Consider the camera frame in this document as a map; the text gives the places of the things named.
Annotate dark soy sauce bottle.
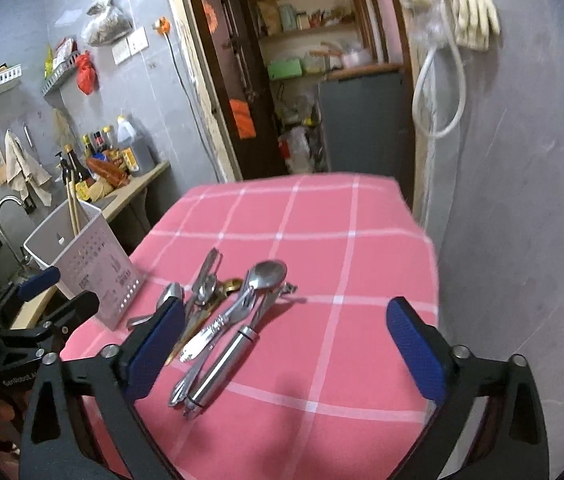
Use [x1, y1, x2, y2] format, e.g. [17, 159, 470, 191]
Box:
[64, 145, 93, 187]

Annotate white hose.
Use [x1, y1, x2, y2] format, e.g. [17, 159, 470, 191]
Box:
[412, 35, 466, 139]

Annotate dark brown door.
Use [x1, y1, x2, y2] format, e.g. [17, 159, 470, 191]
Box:
[187, 0, 289, 181]

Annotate white perforated utensil holder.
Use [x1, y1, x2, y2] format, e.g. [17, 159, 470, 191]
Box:
[22, 199, 145, 332]

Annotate green box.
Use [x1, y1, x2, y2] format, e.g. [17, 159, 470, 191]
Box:
[268, 58, 303, 81]

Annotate wooden storage shelves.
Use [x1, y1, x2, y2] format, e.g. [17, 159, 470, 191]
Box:
[239, 0, 380, 83]

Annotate grey cabinet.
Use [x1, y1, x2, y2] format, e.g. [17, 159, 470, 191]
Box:
[317, 62, 416, 196]

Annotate red plastic bag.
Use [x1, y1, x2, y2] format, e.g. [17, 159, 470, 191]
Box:
[75, 51, 99, 95]

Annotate white plastic bag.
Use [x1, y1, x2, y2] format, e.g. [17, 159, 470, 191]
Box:
[282, 127, 313, 174]

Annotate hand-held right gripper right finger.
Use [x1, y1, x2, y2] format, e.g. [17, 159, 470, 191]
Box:
[386, 296, 550, 480]

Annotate beige hanging towel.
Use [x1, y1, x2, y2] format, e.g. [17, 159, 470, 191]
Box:
[4, 130, 53, 207]

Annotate black power cable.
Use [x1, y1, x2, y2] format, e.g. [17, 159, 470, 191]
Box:
[166, 34, 223, 184]

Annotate large oil jug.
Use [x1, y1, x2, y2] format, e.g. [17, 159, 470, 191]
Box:
[116, 115, 155, 177]

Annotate chrome faucet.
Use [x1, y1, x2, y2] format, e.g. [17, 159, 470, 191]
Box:
[0, 196, 37, 267]

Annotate grey wire wall rack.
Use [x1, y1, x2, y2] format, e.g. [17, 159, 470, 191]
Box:
[40, 50, 85, 97]

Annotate wooden door frame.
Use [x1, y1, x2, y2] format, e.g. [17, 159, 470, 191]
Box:
[174, 0, 435, 226]

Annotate pink checked tablecloth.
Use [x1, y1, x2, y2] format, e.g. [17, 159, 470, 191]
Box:
[59, 172, 440, 480]

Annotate clear plastic bag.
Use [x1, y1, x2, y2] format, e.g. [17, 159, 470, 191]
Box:
[402, 5, 459, 52]

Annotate gold spoon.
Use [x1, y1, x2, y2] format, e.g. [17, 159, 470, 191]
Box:
[167, 278, 245, 361]

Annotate silver table knife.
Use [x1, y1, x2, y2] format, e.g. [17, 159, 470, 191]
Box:
[178, 287, 263, 365]

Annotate plastic bag of dried goods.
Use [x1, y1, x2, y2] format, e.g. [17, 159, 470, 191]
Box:
[82, 0, 135, 47]

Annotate large silver spoon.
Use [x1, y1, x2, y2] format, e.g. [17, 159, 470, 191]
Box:
[168, 259, 289, 408]

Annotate small silver spoon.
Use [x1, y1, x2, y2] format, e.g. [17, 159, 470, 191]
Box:
[126, 281, 185, 329]

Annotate silver bottle opener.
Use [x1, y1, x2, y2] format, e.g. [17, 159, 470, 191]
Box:
[189, 247, 223, 318]

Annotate red snack packet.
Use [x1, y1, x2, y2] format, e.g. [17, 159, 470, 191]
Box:
[86, 156, 130, 189]

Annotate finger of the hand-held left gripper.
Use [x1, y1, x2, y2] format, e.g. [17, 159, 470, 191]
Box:
[0, 290, 101, 343]
[0, 266, 61, 311]

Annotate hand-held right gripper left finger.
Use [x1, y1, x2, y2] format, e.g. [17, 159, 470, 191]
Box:
[19, 297, 187, 480]

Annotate steel handled peeler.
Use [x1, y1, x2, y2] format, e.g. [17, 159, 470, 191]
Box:
[183, 282, 299, 420]

